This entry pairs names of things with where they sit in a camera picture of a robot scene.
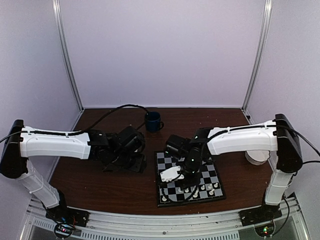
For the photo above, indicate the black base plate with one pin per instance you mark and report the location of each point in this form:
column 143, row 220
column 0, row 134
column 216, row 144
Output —
column 70, row 216
column 258, row 215

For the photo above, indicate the aluminium frame post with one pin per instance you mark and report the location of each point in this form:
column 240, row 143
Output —
column 264, row 30
column 65, row 53

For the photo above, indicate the white chess king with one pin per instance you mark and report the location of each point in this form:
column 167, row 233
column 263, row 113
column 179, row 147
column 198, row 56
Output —
column 195, row 195

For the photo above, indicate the left aluminium frame post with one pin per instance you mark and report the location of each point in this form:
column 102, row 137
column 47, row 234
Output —
column 65, row 53

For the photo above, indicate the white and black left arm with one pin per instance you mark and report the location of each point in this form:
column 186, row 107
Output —
column 116, row 151

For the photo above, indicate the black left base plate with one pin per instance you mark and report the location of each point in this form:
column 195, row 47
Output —
column 70, row 216

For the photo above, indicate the white scalloped bowl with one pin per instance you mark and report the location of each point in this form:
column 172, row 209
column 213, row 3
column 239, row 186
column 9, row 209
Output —
column 257, row 157

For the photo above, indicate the dark blue mug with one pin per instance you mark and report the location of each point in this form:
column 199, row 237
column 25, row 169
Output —
column 153, row 121

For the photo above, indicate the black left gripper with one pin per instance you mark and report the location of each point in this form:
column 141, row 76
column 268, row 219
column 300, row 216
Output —
column 139, row 165

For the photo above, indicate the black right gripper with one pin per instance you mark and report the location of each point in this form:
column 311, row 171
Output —
column 194, row 181

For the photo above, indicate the aluminium front rail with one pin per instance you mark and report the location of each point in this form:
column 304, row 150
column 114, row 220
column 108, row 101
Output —
column 225, row 225

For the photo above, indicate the right aluminium frame post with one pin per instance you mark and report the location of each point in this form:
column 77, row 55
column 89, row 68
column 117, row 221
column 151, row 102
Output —
column 264, row 30

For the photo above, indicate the black and white chessboard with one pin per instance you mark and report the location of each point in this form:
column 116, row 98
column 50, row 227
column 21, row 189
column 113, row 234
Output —
column 209, row 176

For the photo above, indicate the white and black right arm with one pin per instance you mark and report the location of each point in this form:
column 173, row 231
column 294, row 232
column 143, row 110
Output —
column 275, row 135

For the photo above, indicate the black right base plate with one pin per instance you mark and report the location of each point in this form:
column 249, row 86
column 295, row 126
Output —
column 258, row 215

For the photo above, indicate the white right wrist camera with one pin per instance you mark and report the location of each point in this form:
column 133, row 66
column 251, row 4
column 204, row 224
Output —
column 172, row 174

